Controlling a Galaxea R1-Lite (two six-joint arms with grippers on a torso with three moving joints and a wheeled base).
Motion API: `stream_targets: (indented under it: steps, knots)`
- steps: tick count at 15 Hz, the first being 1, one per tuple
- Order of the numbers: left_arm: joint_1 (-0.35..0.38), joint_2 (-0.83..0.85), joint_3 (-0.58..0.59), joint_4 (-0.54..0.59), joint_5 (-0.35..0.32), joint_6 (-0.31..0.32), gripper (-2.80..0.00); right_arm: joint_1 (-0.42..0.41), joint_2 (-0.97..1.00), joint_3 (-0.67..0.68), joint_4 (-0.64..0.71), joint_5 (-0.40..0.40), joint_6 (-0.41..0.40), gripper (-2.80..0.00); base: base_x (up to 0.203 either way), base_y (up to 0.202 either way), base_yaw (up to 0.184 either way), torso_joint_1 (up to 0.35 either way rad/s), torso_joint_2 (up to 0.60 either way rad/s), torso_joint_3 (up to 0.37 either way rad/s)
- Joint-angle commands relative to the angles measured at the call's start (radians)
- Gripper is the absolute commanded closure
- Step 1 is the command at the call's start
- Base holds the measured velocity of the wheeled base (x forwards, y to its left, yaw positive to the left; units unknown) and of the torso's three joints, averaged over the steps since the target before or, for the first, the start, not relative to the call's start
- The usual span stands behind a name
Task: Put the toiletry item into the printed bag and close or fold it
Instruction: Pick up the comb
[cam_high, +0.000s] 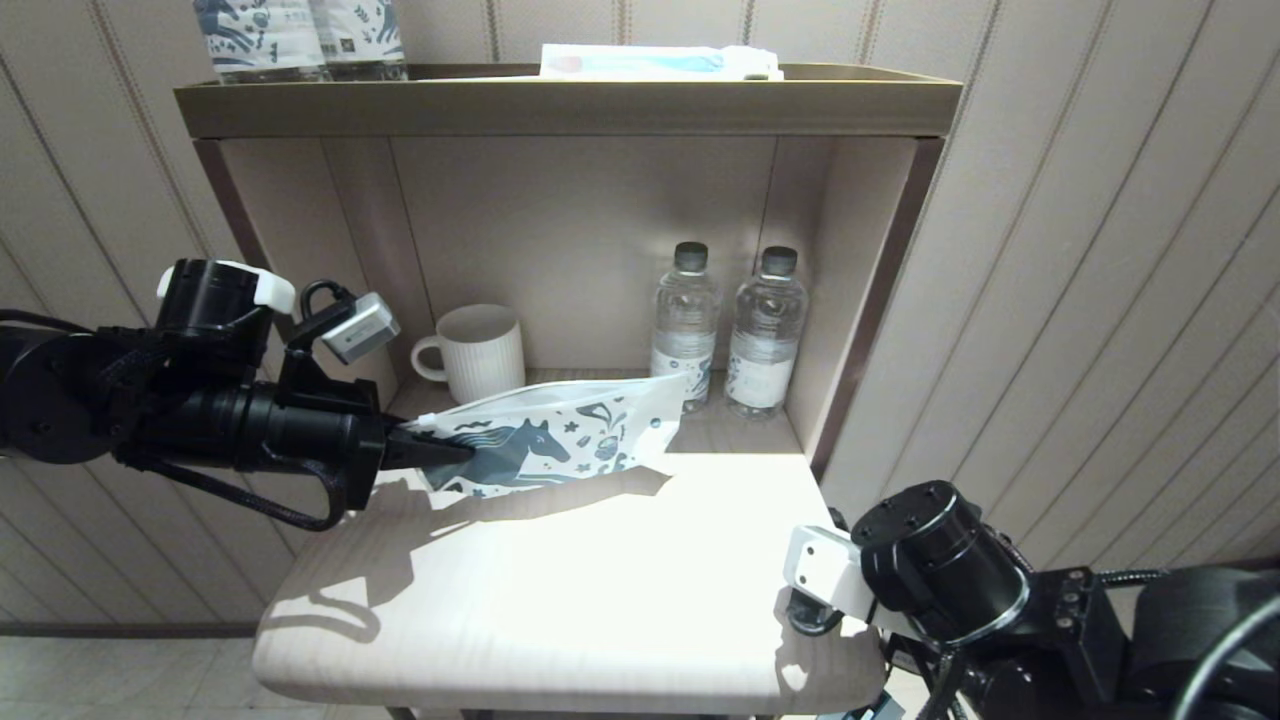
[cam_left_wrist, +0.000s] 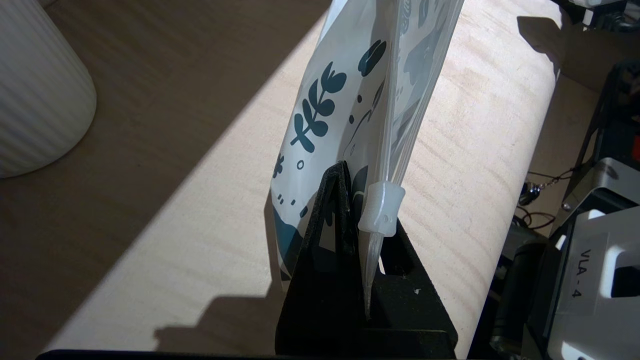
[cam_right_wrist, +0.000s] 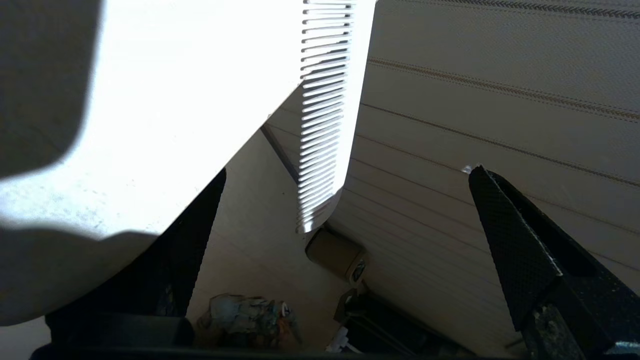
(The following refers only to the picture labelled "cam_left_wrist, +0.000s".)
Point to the black key bunch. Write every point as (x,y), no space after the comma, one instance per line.
(527,192)

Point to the horse print plastic pouch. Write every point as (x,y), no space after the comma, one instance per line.
(325,125)

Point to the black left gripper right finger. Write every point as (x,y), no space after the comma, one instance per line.
(410,315)

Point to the grey black robot base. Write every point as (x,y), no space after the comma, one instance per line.
(590,275)

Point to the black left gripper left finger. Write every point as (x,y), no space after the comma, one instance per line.
(320,310)

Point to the white ribbed ceramic mug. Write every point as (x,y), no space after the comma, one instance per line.
(40,90)

